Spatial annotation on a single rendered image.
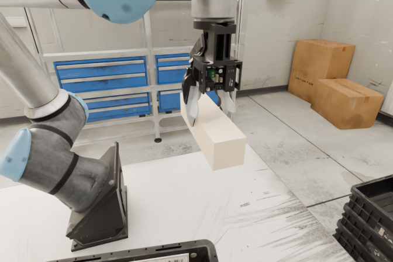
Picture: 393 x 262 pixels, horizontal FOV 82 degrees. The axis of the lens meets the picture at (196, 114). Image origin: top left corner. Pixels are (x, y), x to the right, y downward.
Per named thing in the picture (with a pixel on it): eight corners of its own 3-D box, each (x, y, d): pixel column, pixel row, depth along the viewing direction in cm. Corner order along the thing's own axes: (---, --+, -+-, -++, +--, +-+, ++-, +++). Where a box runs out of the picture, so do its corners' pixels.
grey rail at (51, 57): (42, 59, 182) (40, 54, 180) (234, 47, 227) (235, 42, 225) (38, 62, 174) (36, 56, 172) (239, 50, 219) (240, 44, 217)
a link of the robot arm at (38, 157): (38, 199, 60) (-20, 177, 53) (63, 155, 69) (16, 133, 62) (58, 186, 54) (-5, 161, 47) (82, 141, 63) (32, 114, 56)
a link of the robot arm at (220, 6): (186, -9, 39) (229, -8, 41) (186, 20, 41) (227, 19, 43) (199, -10, 33) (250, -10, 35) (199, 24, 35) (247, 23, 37)
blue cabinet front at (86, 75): (70, 123, 205) (52, 61, 179) (151, 113, 224) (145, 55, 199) (70, 125, 202) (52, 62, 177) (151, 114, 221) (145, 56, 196)
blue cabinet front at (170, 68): (159, 111, 226) (154, 55, 201) (226, 103, 245) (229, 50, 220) (159, 113, 224) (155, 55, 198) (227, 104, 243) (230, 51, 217)
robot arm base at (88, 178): (80, 186, 73) (50, 173, 68) (110, 153, 71) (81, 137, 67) (72, 225, 60) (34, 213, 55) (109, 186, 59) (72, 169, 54)
